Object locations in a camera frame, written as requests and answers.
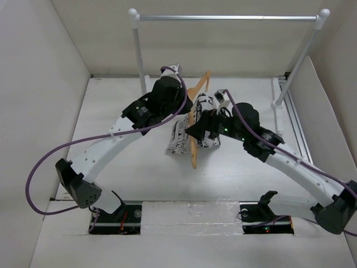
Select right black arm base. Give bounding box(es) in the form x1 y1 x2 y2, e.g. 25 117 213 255
237 202 295 235

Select wooden clothes hanger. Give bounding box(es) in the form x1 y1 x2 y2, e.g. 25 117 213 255
185 70 213 170

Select aluminium rail on right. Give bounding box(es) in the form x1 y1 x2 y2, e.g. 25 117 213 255
284 92 313 164

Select white metal clothes rack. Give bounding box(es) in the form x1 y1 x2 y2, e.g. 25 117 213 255
128 8 330 135

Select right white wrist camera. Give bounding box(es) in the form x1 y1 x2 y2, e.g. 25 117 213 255
214 89 230 113

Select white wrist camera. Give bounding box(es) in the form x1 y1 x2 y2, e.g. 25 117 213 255
214 89 230 113
160 63 182 80

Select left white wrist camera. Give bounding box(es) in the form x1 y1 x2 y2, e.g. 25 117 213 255
160 63 182 80

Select newspaper print trousers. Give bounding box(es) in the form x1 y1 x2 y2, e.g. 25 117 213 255
165 93 221 155

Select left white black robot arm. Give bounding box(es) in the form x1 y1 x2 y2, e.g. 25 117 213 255
55 72 192 222

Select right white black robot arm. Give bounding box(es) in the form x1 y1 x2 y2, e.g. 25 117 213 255
186 103 356 235

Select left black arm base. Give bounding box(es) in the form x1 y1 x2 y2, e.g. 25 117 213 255
89 202 142 235

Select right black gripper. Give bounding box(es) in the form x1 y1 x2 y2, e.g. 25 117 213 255
185 105 247 142

